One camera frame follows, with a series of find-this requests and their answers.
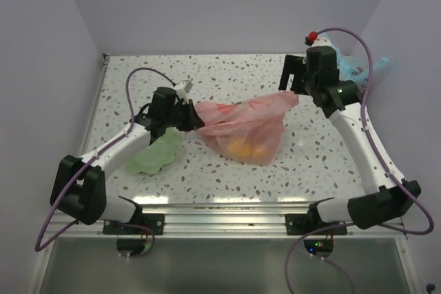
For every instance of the orange fruit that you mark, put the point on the orange fruit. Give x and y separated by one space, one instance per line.
242 150

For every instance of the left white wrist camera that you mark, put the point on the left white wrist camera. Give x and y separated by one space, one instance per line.
183 88

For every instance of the green plastic plate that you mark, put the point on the green plastic plate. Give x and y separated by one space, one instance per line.
151 159

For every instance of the aluminium mounting rail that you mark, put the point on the aluminium mounting rail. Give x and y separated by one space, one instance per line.
224 220

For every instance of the black base bracket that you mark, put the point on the black base bracket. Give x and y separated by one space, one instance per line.
144 221
303 220

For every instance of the pink plastic bag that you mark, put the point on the pink plastic bag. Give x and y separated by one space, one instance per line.
259 120

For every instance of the left black base bracket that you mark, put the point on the left black base bracket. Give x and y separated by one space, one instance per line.
144 221

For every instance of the blue knotted plastic bag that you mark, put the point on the blue knotted plastic bag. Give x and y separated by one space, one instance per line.
352 68

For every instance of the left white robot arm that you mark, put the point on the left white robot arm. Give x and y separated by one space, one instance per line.
80 186

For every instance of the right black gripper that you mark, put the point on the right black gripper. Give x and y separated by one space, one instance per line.
293 63

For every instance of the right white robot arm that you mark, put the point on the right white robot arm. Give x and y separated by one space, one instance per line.
387 193

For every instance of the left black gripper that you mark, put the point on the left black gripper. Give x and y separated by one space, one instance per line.
193 120

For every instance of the right black base bracket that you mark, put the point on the right black base bracket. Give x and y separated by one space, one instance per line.
303 220

